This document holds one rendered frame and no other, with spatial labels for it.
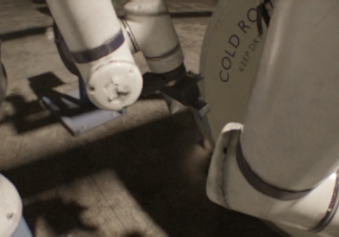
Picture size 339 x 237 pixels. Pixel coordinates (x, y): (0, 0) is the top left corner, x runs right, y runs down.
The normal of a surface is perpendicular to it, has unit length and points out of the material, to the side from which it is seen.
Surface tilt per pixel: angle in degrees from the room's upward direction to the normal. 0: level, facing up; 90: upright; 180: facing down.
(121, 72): 90
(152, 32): 90
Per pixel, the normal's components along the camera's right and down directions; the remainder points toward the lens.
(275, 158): -0.76, 0.54
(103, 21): 0.69, 0.33
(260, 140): -0.92, 0.33
